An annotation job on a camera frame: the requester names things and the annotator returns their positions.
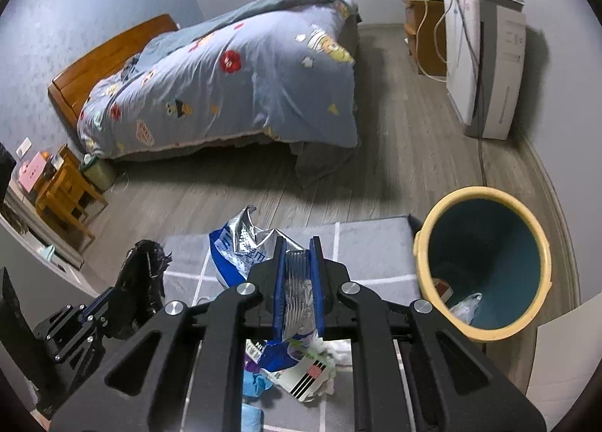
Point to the white wall socket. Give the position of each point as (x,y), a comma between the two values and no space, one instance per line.
(24,147)

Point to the small red packet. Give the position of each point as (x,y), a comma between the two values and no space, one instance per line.
(443,290)

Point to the blue face mask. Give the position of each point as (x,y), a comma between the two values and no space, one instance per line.
(251,418)

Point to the yellow rimmed teal trash bin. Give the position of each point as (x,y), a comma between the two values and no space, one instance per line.
(425,263)

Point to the silver blue snack bag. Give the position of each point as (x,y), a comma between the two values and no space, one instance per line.
(235,248)

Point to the white air purifier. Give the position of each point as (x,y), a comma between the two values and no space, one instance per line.
(498,65)

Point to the grey bed sheet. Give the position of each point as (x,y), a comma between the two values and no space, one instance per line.
(320,164)

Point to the pink box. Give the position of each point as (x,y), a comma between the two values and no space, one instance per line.
(30,173)

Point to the wooden bed headboard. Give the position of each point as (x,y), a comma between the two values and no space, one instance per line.
(94,65)

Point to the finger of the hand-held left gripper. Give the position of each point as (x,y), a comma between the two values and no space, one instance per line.
(87,349)
(70,321)

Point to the dark panel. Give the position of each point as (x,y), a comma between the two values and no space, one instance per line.
(7,173)

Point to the wooden cabinet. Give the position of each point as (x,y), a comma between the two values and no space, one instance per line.
(430,42)

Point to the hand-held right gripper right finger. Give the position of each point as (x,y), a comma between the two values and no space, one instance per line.
(317,286)

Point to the white panel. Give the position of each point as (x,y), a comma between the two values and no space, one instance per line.
(564,338)

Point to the purple wrapper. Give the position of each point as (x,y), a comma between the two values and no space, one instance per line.
(251,357)

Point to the pale green container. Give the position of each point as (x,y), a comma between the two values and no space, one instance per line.
(99,173)

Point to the blue wrapper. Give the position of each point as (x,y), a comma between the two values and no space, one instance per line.
(256,385)

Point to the white tissue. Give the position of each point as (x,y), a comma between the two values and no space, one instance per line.
(341,354)

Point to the printed blue blanket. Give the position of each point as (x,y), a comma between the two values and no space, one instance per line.
(263,79)

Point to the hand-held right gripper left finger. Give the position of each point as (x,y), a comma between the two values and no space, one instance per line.
(281,286)

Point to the white desk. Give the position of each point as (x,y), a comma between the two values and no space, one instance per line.
(33,239)

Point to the grey mat with white lines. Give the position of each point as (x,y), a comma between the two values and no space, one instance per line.
(367,244)

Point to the wooden nightstand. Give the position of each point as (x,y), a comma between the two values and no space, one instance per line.
(66,197)

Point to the black plastic bag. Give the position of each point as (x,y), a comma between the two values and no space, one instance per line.
(141,281)

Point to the clear plastic bag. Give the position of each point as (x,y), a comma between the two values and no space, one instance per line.
(465,307)

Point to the white box with striped label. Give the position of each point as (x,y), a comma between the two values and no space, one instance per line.
(305,373)

